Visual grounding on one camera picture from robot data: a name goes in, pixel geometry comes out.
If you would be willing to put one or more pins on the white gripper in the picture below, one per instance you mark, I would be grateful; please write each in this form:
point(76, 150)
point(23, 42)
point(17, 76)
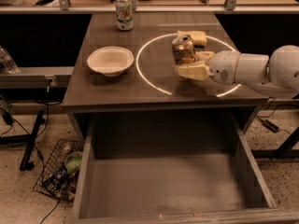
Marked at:
point(223, 66)

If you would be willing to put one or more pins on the white paper bowl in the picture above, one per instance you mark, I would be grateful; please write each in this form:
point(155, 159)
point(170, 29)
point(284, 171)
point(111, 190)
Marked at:
point(110, 61)

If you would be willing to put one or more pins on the clear plastic bottle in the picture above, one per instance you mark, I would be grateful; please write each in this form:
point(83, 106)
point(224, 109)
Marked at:
point(8, 62)

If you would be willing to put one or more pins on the yellow sponge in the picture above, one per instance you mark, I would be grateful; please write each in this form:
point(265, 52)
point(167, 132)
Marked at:
point(198, 37)

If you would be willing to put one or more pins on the blue snack bag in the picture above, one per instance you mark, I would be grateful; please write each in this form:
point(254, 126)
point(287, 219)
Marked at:
point(54, 183)

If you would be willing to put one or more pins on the orange soda can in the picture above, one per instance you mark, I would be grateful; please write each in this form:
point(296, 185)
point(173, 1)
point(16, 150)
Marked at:
point(183, 49)

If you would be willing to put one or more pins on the black wire basket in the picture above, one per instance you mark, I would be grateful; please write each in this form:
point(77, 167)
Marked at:
point(56, 159)

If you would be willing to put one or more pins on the green lidded cup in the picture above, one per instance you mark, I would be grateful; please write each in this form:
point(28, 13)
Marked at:
point(73, 162)

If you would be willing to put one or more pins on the green white soda can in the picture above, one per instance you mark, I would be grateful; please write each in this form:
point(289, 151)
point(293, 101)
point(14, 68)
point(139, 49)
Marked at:
point(124, 13)

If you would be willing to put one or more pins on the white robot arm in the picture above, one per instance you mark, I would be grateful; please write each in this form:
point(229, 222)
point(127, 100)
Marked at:
point(275, 76)

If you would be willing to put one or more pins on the black power adapter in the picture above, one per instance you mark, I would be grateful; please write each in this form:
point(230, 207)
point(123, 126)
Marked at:
point(270, 126)

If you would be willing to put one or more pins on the black stand leg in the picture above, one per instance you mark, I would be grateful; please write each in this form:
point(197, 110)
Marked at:
point(29, 139)

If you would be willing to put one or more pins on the grey open drawer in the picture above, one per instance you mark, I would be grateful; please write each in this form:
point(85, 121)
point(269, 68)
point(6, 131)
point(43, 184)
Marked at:
point(171, 167)

